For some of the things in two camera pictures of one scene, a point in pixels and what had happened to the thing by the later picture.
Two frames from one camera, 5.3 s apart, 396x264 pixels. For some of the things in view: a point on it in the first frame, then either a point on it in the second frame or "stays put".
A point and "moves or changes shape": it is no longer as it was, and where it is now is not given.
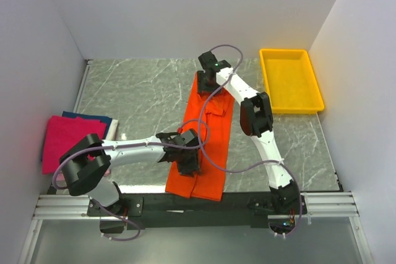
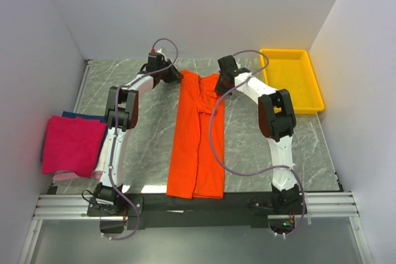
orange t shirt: (210, 114) moves or changes shape
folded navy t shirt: (106, 120) stays put
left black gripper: (187, 170) -> (174, 74)
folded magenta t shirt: (62, 133) stays put
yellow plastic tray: (292, 83) stays put
